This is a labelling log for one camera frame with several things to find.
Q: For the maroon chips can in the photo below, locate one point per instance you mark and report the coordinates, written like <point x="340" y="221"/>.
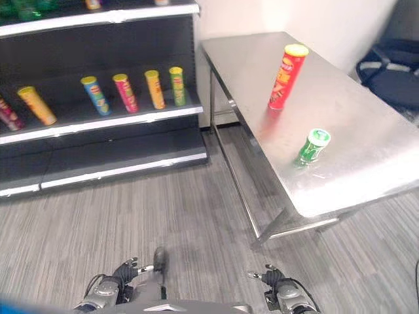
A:
<point x="9" y="115"/>

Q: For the blue chips can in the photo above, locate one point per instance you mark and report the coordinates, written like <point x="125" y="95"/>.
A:
<point x="96" y="95"/>

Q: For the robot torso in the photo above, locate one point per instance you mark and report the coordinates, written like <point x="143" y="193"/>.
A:
<point x="170" y="302"/>

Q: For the orange chips can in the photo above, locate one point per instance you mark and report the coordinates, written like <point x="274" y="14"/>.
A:
<point x="155" y="89"/>

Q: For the yellow chips can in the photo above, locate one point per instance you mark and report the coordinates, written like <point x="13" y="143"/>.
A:
<point x="36" y="105"/>

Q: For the green plastic bottle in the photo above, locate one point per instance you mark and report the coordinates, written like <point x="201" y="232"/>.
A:
<point x="27" y="9"/>

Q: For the orange snack can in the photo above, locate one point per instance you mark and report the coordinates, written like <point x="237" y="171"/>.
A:
<point x="92" y="4"/>

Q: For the black office chair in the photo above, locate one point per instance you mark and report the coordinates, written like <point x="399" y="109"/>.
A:
<point x="391" y="73"/>

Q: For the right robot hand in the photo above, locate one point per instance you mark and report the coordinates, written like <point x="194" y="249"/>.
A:
<point x="271" y="276"/>

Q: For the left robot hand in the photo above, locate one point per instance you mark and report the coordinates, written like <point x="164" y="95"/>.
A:
<point x="126" y="271"/>

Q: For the black retail shelf unit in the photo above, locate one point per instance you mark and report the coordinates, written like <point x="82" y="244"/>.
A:
<point x="98" y="98"/>

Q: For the green chips can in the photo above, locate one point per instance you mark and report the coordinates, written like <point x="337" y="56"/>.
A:
<point x="177" y="86"/>

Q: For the pink chips can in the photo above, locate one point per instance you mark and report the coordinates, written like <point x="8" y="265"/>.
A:
<point x="126" y="93"/>

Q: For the red chips can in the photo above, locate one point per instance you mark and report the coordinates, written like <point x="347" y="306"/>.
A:
<point x="285" y="78"/>

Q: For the green soda can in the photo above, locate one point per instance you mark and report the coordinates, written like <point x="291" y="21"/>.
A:
<point x="311" y="148"/>

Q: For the stainless steel table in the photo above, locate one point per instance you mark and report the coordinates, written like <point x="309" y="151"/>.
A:
<point x="304" y="131"/>

